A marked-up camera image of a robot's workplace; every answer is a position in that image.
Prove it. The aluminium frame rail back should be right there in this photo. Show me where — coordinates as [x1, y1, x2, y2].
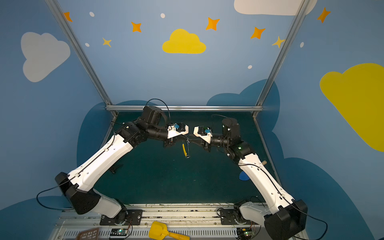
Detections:
[106, 105, 263, 112]

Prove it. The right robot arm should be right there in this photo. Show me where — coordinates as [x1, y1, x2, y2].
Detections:
[193, 118, 308, 240]

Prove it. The right controller board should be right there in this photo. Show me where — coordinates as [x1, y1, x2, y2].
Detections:
[236, 228, 256, 240]

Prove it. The left controller board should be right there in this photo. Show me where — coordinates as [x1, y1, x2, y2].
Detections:
[109, 229, 129, 240]

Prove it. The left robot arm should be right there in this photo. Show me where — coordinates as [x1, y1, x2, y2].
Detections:
[55, 106, 189, 219]

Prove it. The grey keyring yellow handle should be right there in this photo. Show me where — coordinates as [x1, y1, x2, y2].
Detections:
[182, 139, 190, 159]

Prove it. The yellow plastic scoop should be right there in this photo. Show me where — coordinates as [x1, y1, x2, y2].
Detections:
[149, 221, 190, 240]

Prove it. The aluminium frame rail right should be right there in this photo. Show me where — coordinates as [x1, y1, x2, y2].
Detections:
[252, 0, 313, 184]

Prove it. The brown perforated plate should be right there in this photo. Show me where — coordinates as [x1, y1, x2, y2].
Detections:
[76, 228, 100, 240]

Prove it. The controller board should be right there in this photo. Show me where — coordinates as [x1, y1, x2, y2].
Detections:
[236, 228, 256, 240]
[109, 229, 129, 240]

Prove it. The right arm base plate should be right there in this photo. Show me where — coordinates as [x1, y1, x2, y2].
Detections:
[217, 208, 251, 225]

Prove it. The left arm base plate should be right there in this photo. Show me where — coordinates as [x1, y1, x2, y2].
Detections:
[100, 209, 143, 226]

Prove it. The aluminium frame rail left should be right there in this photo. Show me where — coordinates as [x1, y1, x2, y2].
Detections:
[46, 1, 116, 165]

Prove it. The aluminium frame rail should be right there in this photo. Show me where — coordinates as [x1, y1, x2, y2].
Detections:
[46, 1, 116, 165]
[252, 0, 313, 184]
[106, 105, 263, 112]

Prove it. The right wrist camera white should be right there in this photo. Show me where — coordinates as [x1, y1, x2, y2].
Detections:
[193, 126, 213, 144]

